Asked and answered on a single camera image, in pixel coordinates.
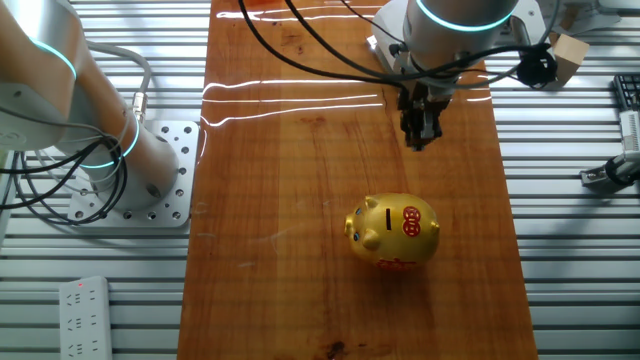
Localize grey cable metal connector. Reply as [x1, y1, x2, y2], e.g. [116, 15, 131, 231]
[85, 41, 153, 124]

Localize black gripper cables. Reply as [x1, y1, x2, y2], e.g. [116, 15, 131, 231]
[237, 0, 559, 91]

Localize black keyboard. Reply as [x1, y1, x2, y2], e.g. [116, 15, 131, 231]
[612, 73, 640, 112]

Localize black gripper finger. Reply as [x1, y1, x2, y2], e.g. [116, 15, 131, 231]
[424, 111, 445, 143]
[401, 114, 427, 152]

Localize tan wooden piece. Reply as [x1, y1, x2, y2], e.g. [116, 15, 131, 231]
[559, 4, 577, 30]

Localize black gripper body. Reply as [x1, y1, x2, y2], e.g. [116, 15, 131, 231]
[397, 79, 454, 120]

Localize large wooden block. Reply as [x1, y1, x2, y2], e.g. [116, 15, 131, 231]
[548, 33, 591, 86]

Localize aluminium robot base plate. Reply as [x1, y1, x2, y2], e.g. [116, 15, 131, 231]
[67, 119, 201, 229]

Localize gold piggy bank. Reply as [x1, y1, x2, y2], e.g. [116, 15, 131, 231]
[343, 192, 442, 271]

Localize metal roll holder shelf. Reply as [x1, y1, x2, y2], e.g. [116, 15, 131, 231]
[366, 33, 405, 86]

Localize grey cloth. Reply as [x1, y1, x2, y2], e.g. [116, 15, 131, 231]
[549, 0, 621, 37]

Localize white power strip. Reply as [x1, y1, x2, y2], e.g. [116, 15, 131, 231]
[58, 275, 114, 360]

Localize black clamp tool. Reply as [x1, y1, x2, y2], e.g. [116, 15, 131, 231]
[579, 152, 640, 194]

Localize black cable bundle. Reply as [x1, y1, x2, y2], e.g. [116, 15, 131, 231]
[0, 137, 129, 226]

